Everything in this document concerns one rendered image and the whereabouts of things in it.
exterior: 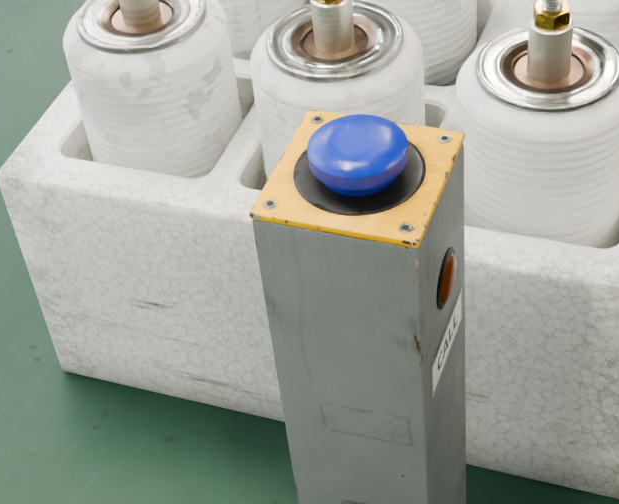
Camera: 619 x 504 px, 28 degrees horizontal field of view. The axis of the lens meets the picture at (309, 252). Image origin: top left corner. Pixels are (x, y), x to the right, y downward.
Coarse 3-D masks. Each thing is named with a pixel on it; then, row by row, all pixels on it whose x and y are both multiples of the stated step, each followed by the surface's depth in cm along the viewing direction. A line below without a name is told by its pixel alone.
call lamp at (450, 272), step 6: (450, 258) 53; (450, 264) 53; (456, 264) 54; (444, 270) 52; (450, 270) 53; (456, 270) 54; (444, 276) 52; (450, 276) 53; (444, 282) 52; (450, 282) 53; (444, 288) 52; (450, 288) 53; (444, 294) 53; (450, 294) 53; (444, 300) 53
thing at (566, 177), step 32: (480, 96) 64; (480, 128) 64; (512, 128) 63; (544, 128) 62; (576, 128) 62; (608, 128) 63; (480, 160) 66; (512, 160) 64; (544, 160) 63; (576, 160) 63; (608, 160) 64; (480, 192) 67; (512, 192) 66; (544, 192) 65; (576, 192) 65; (608, 192) 66; (480, 224) 69; (512, 224) 67; (544, 224) 66; (576, 224) 66; (608, 224) 68
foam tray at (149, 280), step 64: (64, 128) 77; (256, 128) 75; (448, 128) 74; (64, 192) 73; (128, 192) 72; (192, 192) 72; (256, 192) 71; (64, 256) 78; (128, 256) 75; (192, 256) 73; (256, 256) 71; (512, 256) 66; (576, 256) 65; (64, 320) 82; (128, 320) 80; (192, 320) 78; (256, 320) 75; (512, 320) 68; (576, 320) 66; (128, 384) 85; (192, 384) 82; (256, 384) 80; (512, 384) 71; (576, 384) 69; (512, 448) 75; (576, 448) 73
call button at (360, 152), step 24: (336, 120) 51; (360, 120) 51; (384, 120) 51; (312, 144) 50; (336, 144) 50; (360, 144) 50; (384, 144) 49; (312, 168) 50; (336, 168) 49; (360, 168) 49; (384, 168) 49; (336, 192) 50; (360, 192) 49
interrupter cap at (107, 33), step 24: (96, 0) 74; (168, 0) 73; (192, 0) 73; (96, 24) 72; (120, 24) 72; (168, 24) 71; (192, 24) 71; (96, 48) 70; (120, 48) 70; (144, 48) 69
